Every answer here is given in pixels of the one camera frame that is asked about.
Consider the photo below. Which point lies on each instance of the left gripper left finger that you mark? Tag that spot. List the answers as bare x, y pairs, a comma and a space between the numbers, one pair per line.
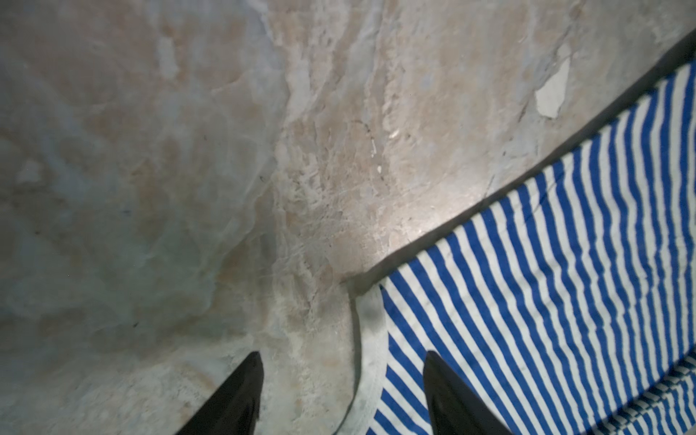
234, 408

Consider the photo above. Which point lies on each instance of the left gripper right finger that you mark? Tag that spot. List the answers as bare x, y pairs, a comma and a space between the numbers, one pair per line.
453, 408

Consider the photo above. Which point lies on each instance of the navy white striped tank top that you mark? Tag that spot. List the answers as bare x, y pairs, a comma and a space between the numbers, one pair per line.
568, 305

